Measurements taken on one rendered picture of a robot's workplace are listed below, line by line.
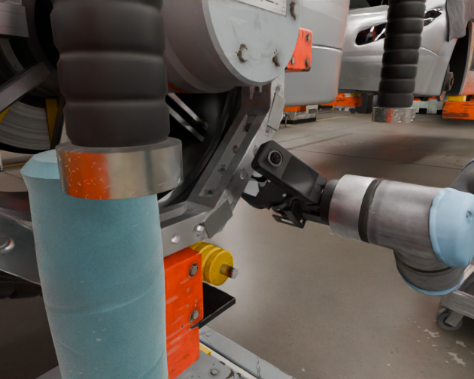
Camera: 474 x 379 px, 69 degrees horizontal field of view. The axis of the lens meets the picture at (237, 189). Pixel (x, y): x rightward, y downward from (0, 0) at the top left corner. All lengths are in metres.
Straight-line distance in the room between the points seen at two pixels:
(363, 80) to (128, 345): 2.64
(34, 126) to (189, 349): 0.40
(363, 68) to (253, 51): 2.50
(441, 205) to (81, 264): 0.38
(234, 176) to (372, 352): 0.87
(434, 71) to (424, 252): 2.53
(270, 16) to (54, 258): 0.24
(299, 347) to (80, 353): 0.98
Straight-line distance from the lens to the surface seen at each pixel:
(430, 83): 2.95
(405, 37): 0.41
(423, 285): 0.59
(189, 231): 0.47
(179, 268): 0.46
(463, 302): 1.35
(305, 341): 1.23
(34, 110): 0.61
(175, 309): 0.48
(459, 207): 0.46
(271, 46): 0.31
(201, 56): 0.27
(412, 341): 1.34
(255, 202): 0.55
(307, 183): 0.50
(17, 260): 0.36
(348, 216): 0.48
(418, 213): 0.46
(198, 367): 0.81
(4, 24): 0.45
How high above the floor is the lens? 0.78
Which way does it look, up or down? 16 degrees down
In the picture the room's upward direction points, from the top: straight up
